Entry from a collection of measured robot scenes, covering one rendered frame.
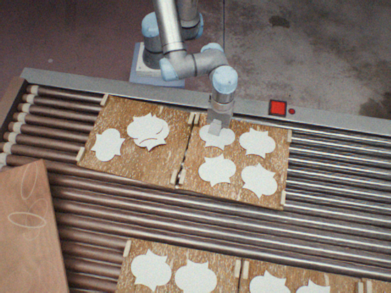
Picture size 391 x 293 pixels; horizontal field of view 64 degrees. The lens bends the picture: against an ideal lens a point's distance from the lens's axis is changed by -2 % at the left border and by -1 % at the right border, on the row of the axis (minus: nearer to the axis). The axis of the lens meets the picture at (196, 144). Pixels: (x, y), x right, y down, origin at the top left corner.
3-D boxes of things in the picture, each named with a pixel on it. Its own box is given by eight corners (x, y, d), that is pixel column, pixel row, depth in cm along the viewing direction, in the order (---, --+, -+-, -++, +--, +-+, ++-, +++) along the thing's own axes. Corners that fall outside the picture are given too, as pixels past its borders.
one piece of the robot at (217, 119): (201, 113, 104) (200, 136, 119) (226, 121, 103) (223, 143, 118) (212, 85, 109) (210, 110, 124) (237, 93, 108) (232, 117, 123)
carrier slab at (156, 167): (107, 96, 143) (107, 94, 141) (195, 115, 139) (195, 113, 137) (77, 166, 128) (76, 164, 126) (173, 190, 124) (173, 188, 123)
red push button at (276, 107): (270, 102, 142) (271, 101, 141) (284, 104, 142) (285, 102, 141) (270, 113, 140) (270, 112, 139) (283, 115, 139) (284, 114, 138)
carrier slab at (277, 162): (197, 114, 139) (197, 112, 137) (289, 132, 135) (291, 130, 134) (178, 189, 124) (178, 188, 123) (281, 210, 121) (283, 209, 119)
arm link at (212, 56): (190, 44, 102) (198, 70, 98) (223, 38, 104) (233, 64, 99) (189, 60, 109) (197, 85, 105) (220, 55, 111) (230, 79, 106)
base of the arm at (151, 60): (142, 47, 157) (140, 32, 148) (173, 46, 158) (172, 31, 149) (142, 70, 150) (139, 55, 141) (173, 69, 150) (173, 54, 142)
